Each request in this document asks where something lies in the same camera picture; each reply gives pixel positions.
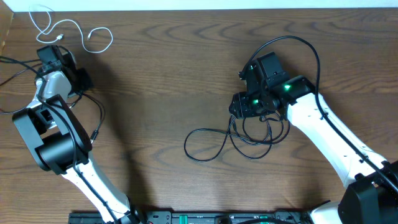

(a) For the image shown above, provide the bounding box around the white usb cable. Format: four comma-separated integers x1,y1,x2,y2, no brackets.
28,4,114,54

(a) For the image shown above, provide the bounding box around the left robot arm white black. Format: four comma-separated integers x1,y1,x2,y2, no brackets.
12,45,147,223

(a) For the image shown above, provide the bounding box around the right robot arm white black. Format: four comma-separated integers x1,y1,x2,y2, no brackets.
229,52,397,223

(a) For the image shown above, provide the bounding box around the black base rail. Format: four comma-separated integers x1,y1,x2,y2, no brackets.
68,210,312,224

